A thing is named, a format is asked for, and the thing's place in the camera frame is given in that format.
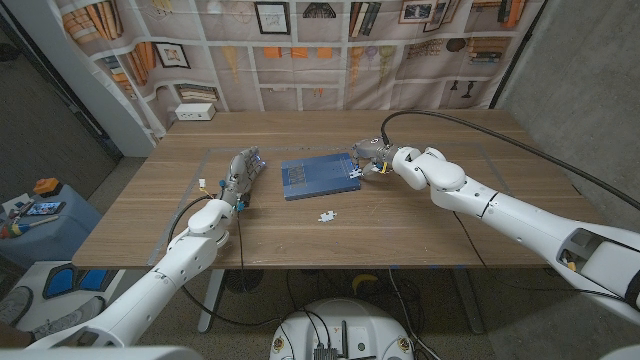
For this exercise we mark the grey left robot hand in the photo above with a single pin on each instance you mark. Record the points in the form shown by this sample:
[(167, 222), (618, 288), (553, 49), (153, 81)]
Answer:
[(242, 172)]

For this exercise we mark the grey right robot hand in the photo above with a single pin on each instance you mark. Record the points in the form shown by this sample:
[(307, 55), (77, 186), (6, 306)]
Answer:
[(375, 152)]

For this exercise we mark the white puzzle piece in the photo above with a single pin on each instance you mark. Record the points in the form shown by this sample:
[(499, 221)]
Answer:
[(354, 175), (327, 217)]

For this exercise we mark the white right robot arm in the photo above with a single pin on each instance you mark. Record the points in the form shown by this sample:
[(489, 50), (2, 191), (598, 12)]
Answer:
[(520, 220)]

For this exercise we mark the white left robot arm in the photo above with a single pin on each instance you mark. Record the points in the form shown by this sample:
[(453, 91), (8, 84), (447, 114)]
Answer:
[(165, 270)]

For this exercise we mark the blue notebook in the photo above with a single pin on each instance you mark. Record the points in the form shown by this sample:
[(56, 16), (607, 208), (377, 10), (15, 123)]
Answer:
[(315, 177)]

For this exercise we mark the white power outlet box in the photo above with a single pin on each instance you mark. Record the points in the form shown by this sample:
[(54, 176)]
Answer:
[(194, 112)]

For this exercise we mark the black round fan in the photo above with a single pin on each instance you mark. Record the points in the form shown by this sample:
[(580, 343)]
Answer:
[(245, 280)]

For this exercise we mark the printed bookshelf backdrop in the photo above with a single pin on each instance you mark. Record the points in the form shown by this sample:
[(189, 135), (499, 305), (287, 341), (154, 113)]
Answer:
[(300, 65)]

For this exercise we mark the white table leg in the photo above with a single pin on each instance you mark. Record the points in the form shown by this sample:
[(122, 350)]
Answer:
[(212, 295)]

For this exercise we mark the yellow curved object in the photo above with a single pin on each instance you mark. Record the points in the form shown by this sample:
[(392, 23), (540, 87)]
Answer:
[(364, 280)]

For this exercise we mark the black backdrop pole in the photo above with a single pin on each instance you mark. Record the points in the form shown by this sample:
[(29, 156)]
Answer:
[(517, 52)]

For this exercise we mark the grey table leg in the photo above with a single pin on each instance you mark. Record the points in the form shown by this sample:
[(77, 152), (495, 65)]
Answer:
[(469, 300)]

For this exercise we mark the white robot torso base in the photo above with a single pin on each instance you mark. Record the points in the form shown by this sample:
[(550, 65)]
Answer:
[(345, 325)]

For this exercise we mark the orange and black block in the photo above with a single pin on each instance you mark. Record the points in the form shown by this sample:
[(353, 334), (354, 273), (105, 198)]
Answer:
[(47, 187)]

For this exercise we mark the blue-grey stool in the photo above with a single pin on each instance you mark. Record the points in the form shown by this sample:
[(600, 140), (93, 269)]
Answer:
[(55, 240)]

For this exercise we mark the black smartphone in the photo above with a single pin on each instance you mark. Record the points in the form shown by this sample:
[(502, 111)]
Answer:
[(46, 208)]

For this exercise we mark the white and blue case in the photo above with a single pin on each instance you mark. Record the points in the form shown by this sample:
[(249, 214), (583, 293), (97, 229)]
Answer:
[(65, 282)]

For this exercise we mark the grey shoe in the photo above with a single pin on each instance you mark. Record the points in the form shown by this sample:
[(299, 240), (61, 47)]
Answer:
[(15, 305), (70, 317)]

